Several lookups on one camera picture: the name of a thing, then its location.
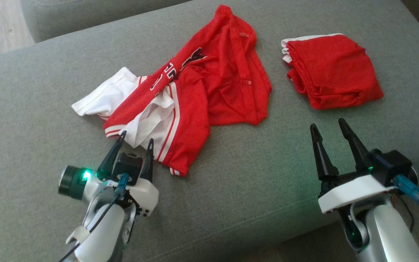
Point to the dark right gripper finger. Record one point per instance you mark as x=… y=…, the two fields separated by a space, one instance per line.
x=322 y=160
x=356 y=149

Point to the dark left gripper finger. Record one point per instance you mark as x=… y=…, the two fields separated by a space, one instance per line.
x=148 y=163
x=109 y=163

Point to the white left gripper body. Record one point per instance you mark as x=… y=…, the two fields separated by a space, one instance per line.
x=146 y=198

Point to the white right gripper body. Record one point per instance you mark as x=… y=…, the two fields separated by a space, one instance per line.
x=347 y=191

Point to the red shorts with white stripe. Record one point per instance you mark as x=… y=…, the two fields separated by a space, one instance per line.
x=333 y=72

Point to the red jersey with white sleeves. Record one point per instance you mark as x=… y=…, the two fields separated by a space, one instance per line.
x=216 y=83

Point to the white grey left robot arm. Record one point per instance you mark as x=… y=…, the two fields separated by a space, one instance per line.
x=100 y=233

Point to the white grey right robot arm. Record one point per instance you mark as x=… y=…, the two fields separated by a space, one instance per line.
x=387 y=236

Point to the beige sofa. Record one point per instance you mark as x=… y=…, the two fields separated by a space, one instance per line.
x=231 y=182

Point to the small grey sofa cushion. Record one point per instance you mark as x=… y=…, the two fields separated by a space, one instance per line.
x=86 y=14

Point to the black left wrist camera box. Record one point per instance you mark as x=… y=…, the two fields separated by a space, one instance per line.
x=129 y=165

